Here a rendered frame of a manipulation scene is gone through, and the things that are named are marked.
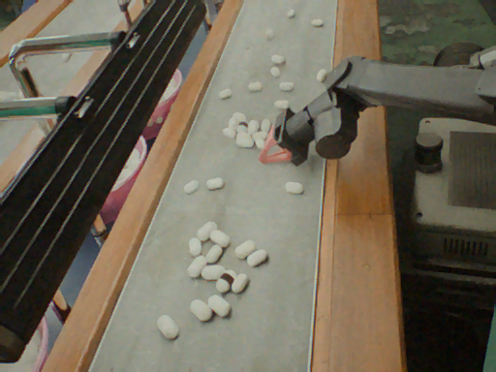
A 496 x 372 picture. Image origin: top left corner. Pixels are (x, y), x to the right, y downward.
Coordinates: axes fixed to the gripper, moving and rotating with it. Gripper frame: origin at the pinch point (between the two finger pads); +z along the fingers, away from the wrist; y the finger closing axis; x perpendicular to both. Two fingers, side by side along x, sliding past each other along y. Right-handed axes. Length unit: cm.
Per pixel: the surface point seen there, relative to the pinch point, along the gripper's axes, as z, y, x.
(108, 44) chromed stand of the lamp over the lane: -13.8, 20.8, -34.5
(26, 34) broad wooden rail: 67, -66, -55
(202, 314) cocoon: 2.7, 34.7, -2.4
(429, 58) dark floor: 8, -173, 91
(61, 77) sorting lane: 50, -40, -38
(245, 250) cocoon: -0.4, 22.8, 0.3
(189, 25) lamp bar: -14.8, 5.8, -27.3
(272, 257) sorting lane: -2.5, 22.7, 4.1
